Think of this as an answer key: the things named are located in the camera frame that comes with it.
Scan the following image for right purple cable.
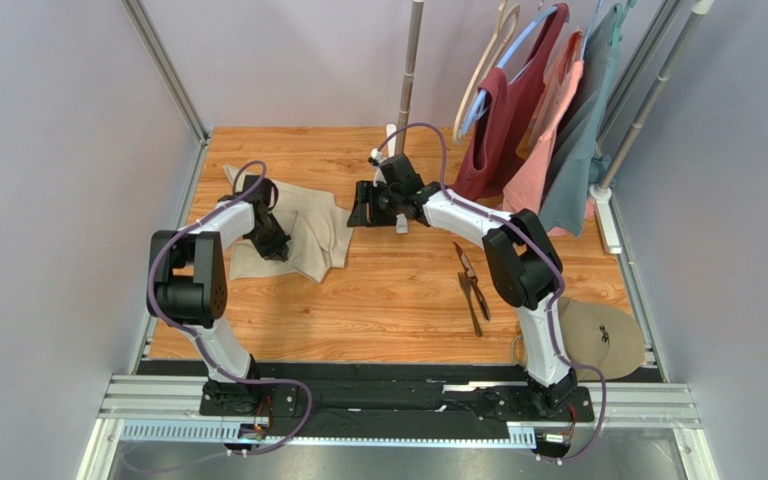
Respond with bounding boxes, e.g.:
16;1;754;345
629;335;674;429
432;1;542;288
375;122;608;465

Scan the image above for right aluminium corner post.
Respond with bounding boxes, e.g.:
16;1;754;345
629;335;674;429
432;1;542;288
597;0;683;152

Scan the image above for right white rack foot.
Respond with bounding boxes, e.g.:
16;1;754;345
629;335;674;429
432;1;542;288
589;185;623;255

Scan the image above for beige baseball cap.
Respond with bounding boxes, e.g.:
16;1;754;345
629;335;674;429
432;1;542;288
511;297;647;382

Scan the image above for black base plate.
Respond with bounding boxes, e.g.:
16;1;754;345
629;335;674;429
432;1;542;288
137;361;665;442

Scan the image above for maroon tank top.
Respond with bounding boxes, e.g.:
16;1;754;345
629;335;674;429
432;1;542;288
451;3;570;200

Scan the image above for aluminium frame rail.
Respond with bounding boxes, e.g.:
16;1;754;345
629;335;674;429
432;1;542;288
79;375;718;479

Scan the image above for rack pole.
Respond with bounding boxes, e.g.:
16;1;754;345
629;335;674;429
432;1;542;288
596;0;715;193
390;0;424;154

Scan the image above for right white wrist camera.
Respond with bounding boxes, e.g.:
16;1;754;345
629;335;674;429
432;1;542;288
368;149;386;168

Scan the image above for beige wooden hanger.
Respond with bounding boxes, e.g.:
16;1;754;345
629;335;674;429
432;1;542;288
452;1;521;145

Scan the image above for left aluminium corner post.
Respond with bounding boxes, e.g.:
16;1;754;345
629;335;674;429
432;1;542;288
121;0;210;145

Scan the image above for right rack pole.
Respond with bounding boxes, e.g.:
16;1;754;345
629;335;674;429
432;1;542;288
596;0;715;193

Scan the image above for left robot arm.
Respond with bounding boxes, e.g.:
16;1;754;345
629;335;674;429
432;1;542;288
147;176;290;403

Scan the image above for beige cloth napkin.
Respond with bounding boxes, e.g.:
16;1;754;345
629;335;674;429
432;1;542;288
229;180;353;283

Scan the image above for aluminium corner post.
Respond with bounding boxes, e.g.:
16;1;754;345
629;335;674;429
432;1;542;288
597;0;683;152
121;0;210;145

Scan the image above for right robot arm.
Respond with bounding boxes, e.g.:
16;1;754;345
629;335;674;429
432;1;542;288
348;151;577;410

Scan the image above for left rack pole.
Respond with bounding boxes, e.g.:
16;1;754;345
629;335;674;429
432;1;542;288
390;0;424;154

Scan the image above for teal shirt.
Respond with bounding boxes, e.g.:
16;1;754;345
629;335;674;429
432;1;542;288
539;3;627;237

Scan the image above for pink shirt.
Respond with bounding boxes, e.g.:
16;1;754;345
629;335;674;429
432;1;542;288
501;30;586;216

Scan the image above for blue hanger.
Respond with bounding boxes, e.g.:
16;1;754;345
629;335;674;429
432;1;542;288
465;5;558;134

